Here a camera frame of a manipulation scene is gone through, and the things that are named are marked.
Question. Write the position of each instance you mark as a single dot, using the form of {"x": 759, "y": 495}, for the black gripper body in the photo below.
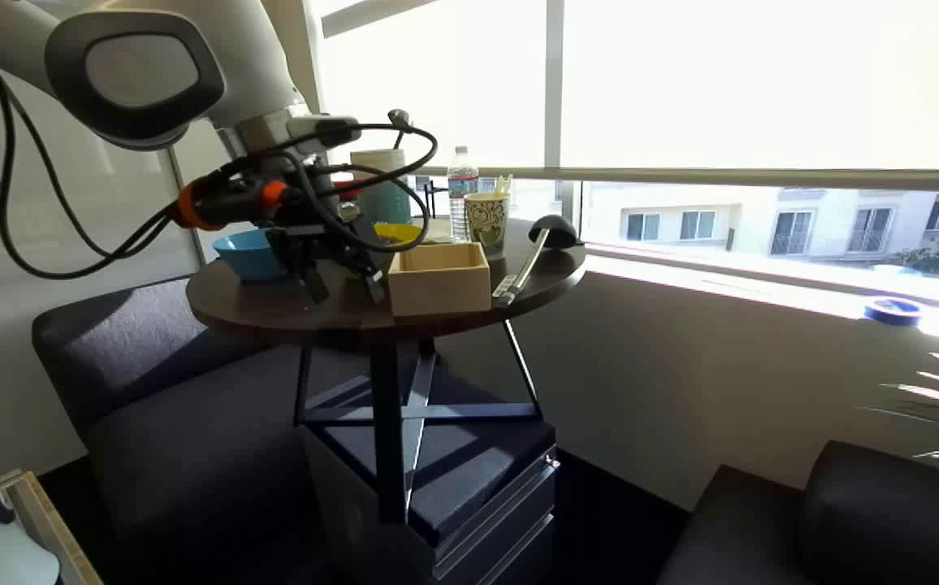
{"x": 322, "y": 221}

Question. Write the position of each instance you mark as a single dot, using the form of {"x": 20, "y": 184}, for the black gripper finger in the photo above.
{"x": 371, "y": 284}
{"x": 312, "y": 281}

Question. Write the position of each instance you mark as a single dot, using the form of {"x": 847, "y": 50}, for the yellow bowl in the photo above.
{"x": 398, "y": 232}

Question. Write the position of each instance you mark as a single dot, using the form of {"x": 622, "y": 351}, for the blue bowl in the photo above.
{"x": 246, "y": 257}
{"x": 891, "y": 314}

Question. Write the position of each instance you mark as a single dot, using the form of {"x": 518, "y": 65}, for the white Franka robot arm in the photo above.
{"x": 131, "y": 65}

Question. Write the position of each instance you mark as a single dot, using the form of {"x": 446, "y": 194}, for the blue bowl on windowsill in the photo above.
{"x": 891, "y": 314}

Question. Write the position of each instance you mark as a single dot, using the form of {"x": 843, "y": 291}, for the round dark wood table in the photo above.
{"x": 274, "y": 309}

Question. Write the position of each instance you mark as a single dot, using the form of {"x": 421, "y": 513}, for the light wooden box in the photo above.
{"x": 437, "y": 284}

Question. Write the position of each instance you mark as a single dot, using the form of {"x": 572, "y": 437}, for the tall cream teal utensil holder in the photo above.
{"x": 378, "y": 174}

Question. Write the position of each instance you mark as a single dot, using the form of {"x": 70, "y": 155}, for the floral patterned cup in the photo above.
{"x": 485, "y": 221}

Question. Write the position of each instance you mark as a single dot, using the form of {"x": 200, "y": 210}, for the clear water bottle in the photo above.
{"x": 462, "y": 179}

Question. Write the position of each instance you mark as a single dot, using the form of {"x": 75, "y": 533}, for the black ladle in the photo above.
{"x": 553, "y": 229}

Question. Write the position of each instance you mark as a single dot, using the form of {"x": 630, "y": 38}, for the dark grey sofa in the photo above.
{"x": 164, "y": 433}

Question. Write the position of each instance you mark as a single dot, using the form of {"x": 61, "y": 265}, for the white building outside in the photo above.
{"x": 803, "y": 221}

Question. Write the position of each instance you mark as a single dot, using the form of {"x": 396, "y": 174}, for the black leather armchair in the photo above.
{"x": 879, "y": 520}

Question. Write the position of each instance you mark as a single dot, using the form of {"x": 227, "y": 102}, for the window frame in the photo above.
{"x": 553, "y": 87}

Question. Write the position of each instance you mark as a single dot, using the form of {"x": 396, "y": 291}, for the light wooden frame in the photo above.
{"x": 49, "y": 526}

